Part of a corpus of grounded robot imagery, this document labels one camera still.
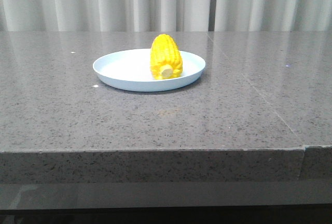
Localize yellow toy corn cob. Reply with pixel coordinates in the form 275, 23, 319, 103
150, 34, 183, 80

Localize light blue round plate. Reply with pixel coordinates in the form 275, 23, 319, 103
93, 49, 205, 92

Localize white pleated curtain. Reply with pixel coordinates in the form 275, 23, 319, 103
1, 0, 331, 32

